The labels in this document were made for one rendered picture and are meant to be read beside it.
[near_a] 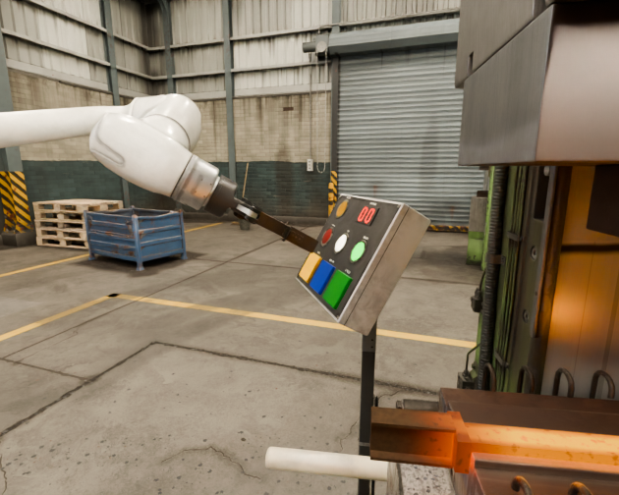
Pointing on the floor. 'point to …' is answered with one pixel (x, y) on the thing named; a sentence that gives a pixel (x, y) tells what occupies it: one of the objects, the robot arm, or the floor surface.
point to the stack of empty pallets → (76, 233)
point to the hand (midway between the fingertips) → (301, 239)
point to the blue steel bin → (135, 234)
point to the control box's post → (366, 399)
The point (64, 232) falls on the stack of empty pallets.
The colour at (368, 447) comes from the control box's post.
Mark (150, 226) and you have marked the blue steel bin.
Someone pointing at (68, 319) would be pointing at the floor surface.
